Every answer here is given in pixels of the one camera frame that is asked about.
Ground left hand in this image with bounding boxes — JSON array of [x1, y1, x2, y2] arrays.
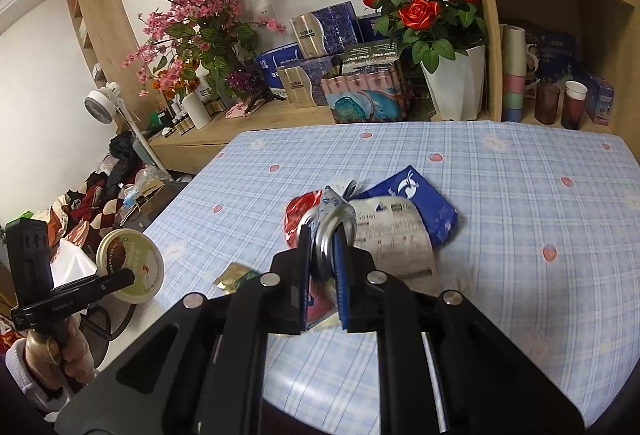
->
[[24, 314, 94, 391]]

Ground pile of clothes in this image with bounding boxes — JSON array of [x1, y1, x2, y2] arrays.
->
[[32, 131, 168, 259]]

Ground red white paper cup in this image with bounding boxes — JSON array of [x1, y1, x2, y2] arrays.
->
[[561, 81, 588, 130]]

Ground blue gold box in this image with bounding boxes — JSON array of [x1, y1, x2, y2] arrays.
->
[[290, 1, 362, 59]]

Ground dark blue coffee bag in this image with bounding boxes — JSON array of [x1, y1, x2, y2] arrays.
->
[[352, 166, 458, 247]]

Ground green wrapper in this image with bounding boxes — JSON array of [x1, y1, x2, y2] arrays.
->
[[214, 262, 260, 293]]

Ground blue plaid strawberry tablecloth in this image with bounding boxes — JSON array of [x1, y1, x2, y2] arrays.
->
[[110, 121, 639, 426]]

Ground white printed plastic package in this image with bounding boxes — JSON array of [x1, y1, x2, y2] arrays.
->
[[350, 197, 442, 296]]

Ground dark brown cup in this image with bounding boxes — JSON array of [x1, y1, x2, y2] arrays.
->
[[534, 84, 561, 125]]

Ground white pot red roses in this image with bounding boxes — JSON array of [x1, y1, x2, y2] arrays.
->
[[363, 0, 488, 121]]

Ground wooden shelf unit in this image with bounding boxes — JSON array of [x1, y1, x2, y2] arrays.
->
[[444, 0, 640, 156]]

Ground small blue box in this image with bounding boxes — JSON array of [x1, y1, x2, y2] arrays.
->
[[577, 72, 615, 125]]

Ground pink blossom artificial plant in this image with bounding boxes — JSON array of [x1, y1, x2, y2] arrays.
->
[[122, 0, 285, 97]]

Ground white desk fan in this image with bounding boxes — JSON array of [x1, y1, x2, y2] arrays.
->
[[84, 82, 169, 174]]

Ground pink blue gift box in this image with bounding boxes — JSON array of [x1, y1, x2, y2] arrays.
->
[[320, 65, 410, 124]]

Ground red wrapper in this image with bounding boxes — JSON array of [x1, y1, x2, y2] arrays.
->
[[283, 190, 322, 249]]

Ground stack of pastel cups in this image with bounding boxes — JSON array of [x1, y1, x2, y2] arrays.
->
[[501, 25, 526, 122]]

